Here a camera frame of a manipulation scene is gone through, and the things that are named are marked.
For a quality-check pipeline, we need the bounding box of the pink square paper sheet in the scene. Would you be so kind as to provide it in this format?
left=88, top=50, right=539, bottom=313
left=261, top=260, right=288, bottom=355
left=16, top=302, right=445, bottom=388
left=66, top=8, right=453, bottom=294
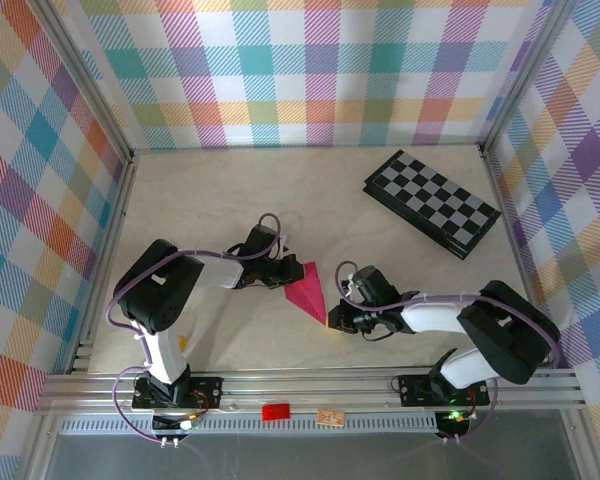
left=284, top=259, right=328, bottom=325

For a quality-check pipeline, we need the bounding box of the small orange sticker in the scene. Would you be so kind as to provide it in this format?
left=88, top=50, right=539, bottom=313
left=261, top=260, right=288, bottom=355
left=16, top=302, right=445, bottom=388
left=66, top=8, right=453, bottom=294
left=315, top=408, right=346, bottom=427

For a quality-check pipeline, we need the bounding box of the red rectangular label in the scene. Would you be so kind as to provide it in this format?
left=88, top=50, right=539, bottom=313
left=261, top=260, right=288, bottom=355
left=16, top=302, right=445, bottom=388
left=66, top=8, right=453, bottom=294
left=261, top=402, right=292, bottom=423

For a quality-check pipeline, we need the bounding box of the black grey folding chessboard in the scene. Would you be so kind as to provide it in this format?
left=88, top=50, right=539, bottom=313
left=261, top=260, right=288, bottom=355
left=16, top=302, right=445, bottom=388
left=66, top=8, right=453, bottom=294
left=362, top=149, right=503, bottom=261

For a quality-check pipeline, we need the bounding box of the small black circuit board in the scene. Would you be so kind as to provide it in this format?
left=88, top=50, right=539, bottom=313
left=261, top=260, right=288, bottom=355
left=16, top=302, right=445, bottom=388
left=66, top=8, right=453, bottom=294
left=435, top=408, right=475, bottom=437
left=151, top=412, right=202, bottom=435

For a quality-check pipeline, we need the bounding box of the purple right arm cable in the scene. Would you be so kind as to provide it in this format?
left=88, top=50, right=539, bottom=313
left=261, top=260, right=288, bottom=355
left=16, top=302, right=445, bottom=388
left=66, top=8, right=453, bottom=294
left=334, top=259, right=564, bottom=444

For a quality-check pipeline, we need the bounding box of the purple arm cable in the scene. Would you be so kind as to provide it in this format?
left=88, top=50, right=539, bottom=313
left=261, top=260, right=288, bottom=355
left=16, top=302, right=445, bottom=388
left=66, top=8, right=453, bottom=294
left=104, top=213, right=281, bottom=447
left=334, top=259, right=564, bottom=444

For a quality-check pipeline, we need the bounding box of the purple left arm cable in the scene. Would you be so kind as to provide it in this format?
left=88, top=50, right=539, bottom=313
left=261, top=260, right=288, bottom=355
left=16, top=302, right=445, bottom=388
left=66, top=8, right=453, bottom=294
left=104, top=213, right=281, bottom=447

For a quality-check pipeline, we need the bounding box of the aluminium mounting rail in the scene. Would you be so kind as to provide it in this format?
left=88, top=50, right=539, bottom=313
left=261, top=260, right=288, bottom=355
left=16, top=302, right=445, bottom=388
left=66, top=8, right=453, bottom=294
left=34, top=367, right=587, bottom=415

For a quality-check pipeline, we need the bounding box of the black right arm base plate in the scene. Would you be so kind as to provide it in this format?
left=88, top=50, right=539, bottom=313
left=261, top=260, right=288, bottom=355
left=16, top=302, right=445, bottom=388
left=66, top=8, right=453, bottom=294
left=397, top=372, right=491, bottom=407

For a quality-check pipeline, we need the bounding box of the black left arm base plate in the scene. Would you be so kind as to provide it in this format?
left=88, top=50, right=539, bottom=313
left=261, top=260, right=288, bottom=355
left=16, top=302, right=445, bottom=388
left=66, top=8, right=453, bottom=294
left=131, top=375, right=225, bottom=410

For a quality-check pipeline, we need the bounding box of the grey slotted cable duct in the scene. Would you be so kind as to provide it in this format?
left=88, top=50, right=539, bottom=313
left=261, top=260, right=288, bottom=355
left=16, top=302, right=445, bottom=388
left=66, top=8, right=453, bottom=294
left=59, top=416, right=440, bottom=435

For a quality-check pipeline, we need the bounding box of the aluminium side rail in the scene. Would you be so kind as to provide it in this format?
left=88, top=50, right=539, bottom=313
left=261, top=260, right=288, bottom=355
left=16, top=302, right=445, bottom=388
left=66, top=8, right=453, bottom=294
left=67, top=152, right=139, bottom=376

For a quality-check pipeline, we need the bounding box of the aluminium frame post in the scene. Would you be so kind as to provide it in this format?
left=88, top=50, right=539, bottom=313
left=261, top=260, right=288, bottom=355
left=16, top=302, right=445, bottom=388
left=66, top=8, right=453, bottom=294
left=27, top=0, right=137, bottom=162
left=479, top=0, right=581, bottom=156

